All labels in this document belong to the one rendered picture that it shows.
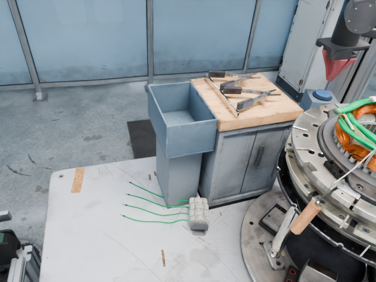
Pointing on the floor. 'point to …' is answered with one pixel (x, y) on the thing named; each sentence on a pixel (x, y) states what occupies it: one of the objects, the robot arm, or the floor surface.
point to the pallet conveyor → (17, 255)
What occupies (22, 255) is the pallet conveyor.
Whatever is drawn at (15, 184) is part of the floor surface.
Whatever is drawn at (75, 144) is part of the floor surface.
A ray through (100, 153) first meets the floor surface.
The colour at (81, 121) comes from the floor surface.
